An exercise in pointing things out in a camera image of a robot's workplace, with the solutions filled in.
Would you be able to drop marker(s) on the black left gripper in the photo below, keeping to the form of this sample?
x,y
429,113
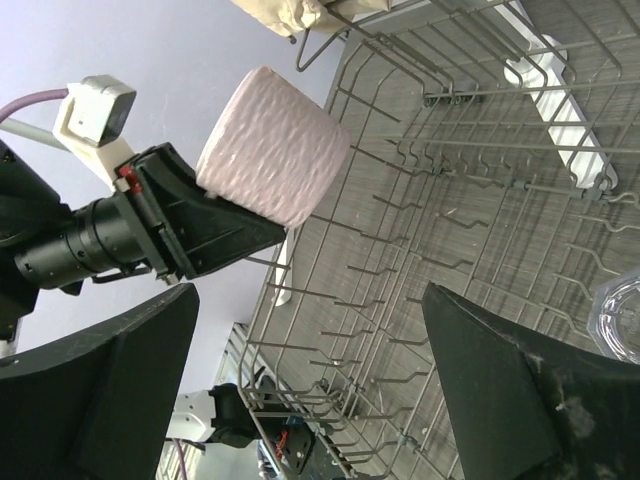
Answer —
x,y
179,231

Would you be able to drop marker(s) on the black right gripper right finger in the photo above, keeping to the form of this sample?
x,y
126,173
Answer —
x,y
523,405

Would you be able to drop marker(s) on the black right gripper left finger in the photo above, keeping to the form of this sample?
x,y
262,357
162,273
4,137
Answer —
x,y
96,404

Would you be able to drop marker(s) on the lilac ceramic mug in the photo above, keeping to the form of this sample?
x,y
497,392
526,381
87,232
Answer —
x,y
273,150

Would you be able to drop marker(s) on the clear faceted glass cup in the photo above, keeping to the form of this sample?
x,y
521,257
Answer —
x,y
613,322

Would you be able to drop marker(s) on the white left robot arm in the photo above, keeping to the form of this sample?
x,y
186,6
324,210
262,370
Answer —
x,y
46,245

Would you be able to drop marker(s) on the beige cloth on hanger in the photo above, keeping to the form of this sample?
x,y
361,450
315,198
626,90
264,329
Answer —
x,y
287,18

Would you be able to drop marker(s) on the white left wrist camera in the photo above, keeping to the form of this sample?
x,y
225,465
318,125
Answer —
x,y
90,122

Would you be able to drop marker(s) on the grey wire dish rack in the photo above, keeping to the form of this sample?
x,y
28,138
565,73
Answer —
x,y
451,180

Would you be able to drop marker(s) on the white clothes rail stand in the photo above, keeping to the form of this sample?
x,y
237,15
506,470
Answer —
x,y
535,65

